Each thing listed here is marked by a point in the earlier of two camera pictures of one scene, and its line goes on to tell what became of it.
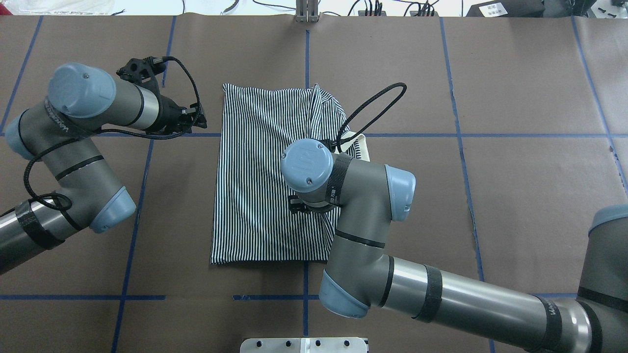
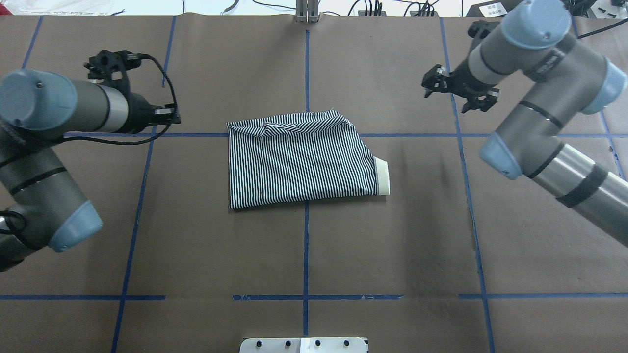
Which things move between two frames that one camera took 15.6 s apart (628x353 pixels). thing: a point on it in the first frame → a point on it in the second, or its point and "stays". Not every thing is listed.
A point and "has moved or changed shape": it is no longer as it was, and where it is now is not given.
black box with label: (508, 8) stays
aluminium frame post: (307, 11) stays
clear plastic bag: (60, 7) stays
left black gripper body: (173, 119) → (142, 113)
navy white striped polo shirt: (255, 220) has moved or changed shape
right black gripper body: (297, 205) → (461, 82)
